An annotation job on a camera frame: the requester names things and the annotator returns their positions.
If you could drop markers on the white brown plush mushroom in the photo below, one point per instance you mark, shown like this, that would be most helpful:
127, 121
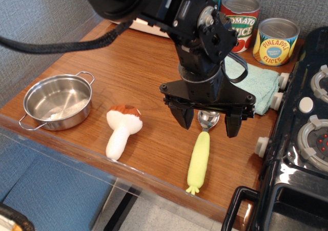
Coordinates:
124, 120

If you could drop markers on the black toy stove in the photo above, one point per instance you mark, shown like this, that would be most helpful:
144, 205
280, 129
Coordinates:
293, 177

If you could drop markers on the tomato sauce can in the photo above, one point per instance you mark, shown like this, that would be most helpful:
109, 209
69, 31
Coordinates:
243, 15

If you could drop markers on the pineapple slices can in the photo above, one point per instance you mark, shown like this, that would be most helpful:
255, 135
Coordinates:
275, 41

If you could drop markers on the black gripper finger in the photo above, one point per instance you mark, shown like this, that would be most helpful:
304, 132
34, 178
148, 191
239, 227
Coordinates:
233, 124
183, 113

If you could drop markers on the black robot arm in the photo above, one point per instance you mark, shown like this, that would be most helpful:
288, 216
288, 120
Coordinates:
203, 38

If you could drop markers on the spoon with yellow-green handle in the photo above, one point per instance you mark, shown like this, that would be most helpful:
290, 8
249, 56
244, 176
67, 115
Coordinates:
201, 151

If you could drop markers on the light blue towel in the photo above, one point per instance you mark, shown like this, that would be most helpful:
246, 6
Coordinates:
263, 84

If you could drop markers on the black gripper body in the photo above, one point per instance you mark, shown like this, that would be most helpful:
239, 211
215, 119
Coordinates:
215, 93

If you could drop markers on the white box behind arm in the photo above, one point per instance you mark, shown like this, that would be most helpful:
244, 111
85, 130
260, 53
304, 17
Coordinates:
142, 26

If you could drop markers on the small steel pot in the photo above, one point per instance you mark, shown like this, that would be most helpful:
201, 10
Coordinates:
58, 102

